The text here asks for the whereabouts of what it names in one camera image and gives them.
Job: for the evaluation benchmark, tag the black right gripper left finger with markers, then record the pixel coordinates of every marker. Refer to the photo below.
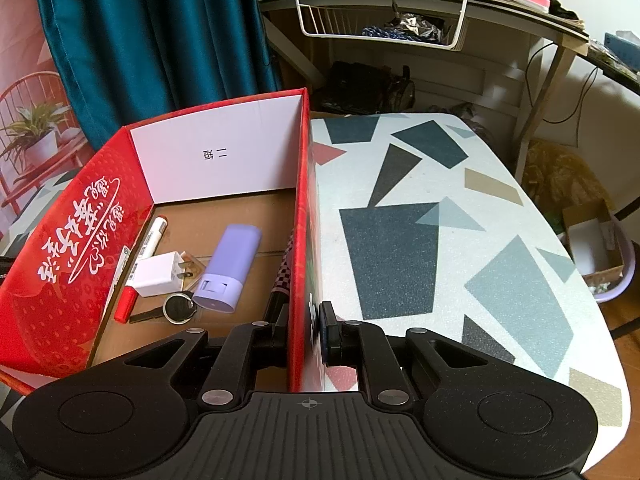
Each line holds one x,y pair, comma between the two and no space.
248,349

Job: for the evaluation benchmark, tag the white desk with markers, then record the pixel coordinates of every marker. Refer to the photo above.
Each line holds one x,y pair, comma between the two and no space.
371,56

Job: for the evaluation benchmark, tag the red white marker pen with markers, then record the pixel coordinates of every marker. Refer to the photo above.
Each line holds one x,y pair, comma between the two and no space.
129,295

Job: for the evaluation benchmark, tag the black key with ring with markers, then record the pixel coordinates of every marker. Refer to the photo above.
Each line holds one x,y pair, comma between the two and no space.
178,309

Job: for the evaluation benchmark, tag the white wire basket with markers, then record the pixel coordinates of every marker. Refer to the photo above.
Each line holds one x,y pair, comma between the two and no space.
391,25

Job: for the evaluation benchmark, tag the black white checkered pen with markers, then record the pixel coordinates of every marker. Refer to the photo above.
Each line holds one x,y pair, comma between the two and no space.
281,289

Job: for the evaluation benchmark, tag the geometric patterned tablecloth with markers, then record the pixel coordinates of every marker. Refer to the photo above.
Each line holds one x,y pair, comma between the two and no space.
407,220

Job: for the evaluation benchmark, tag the small open cardboard box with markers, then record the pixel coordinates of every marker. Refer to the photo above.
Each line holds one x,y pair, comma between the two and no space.
593,242

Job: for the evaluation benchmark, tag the clear case orange card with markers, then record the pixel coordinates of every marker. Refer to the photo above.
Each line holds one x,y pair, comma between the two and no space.
196,265

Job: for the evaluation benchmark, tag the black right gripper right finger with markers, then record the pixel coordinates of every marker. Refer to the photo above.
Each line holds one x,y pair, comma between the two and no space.
365,348

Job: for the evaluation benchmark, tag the lavender power bank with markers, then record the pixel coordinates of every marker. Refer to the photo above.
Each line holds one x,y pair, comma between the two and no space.
222,282

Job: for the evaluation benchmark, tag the red cardboard box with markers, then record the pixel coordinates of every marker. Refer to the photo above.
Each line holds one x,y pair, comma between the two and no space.
240,161

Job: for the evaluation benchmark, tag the white charger plug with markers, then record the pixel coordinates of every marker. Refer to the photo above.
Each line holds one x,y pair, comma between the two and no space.
159,275

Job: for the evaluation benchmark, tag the teal curtain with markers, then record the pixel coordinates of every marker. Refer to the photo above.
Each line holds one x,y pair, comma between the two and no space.
122,61

